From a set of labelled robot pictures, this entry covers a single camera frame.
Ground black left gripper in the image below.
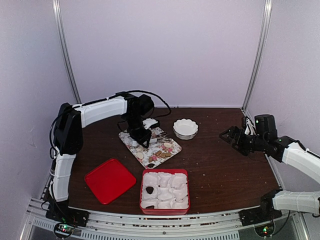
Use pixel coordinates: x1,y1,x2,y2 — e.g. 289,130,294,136
125,113,152,148

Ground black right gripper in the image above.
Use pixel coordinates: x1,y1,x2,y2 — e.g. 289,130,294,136
219,126,267,156

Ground dark heart chocolate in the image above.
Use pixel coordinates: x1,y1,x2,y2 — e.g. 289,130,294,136
145,186,155,195

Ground dark chocolate front cell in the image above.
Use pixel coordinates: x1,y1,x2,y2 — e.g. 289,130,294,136
145,205,155,209

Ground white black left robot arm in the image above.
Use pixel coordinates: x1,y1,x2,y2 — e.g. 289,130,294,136
49,91,154,222

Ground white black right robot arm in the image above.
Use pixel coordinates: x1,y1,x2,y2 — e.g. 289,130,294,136
219,114,320,226

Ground white oval chocolate lower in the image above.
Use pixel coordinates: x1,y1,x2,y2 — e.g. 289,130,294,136
136,152,144,160

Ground white oval chocolate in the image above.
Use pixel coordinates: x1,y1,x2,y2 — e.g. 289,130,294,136
163,142,172,148
136,152,144,160

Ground dark round chocolate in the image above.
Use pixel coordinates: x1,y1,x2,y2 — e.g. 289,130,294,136
147,163,155,168

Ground floral rectangular tray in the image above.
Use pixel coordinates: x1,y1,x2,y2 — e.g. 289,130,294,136
118,127,182,169

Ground white scalloped ceramic dish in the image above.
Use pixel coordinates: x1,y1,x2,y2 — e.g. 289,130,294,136
173,118,199,140

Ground red tin lid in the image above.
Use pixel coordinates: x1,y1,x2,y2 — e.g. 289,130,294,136
84,158,137,205

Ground white paper cup liners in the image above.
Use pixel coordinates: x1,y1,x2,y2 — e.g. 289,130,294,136
140,170,189,209

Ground red tin box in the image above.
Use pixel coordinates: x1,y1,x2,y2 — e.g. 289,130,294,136
138,168,191,215

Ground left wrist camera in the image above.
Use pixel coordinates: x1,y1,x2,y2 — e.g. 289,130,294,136
142,118,160,130

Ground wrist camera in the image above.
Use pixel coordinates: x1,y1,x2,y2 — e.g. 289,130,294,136
241,116,256,136
142,118,160,130

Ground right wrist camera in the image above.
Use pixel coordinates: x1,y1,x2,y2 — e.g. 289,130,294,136
241,116,256,136

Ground front aluminium rail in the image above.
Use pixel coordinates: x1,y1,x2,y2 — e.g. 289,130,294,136
18,198,311,240

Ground right aluminium frame post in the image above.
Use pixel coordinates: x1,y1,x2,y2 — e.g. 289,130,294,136
242,0,273,111

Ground aluminium frame post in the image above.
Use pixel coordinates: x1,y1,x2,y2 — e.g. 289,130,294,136
52,0,82,104
242,0,273,111

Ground left aluminium frame post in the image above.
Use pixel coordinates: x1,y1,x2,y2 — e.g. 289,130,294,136
52,0,82,104

